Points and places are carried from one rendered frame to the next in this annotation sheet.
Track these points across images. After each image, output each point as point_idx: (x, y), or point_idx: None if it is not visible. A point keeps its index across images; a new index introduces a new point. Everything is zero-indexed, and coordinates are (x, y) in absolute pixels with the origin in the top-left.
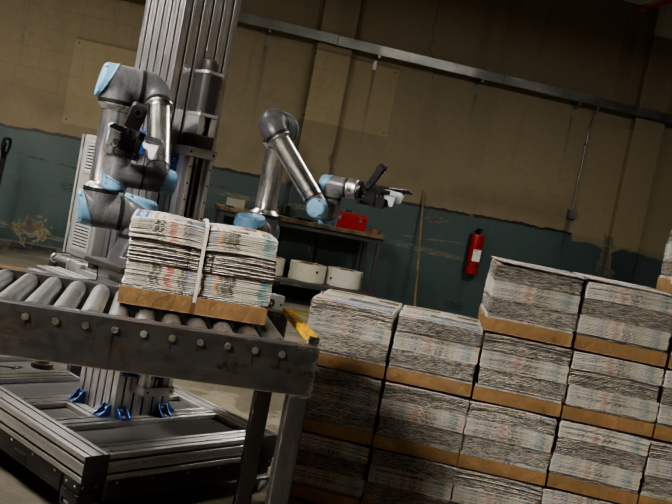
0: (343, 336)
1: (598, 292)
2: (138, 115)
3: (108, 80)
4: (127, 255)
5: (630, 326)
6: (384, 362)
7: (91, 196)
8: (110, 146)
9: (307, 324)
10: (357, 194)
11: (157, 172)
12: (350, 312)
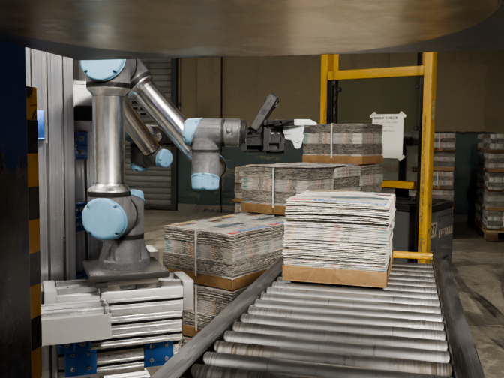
0: (251, 256)
1: (340, 173)
2: (276, 106)
3: (124, 61)
4: (386, 243)
5: (349, 188)
6: (271, 264)
7: (123, 203)
8: (211, 142)
9: (232, 258)
10: (163, 138)
11: (221, 159)
12: (253, 236)
